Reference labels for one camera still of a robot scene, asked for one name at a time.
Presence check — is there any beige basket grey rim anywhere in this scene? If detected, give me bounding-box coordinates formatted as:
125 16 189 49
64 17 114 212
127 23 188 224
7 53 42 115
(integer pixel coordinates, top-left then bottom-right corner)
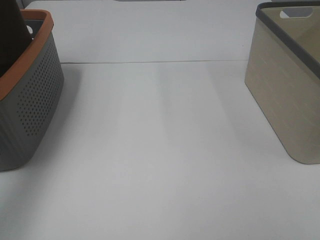
244 0 320 165

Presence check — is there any dark brown towel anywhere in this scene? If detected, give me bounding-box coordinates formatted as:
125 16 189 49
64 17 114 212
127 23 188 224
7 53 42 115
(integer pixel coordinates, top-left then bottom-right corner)
0 0 32 76

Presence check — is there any grey perforated basket orange rim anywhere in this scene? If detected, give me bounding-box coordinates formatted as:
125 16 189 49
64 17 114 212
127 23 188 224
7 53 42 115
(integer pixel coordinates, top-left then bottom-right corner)
0 9 64 171

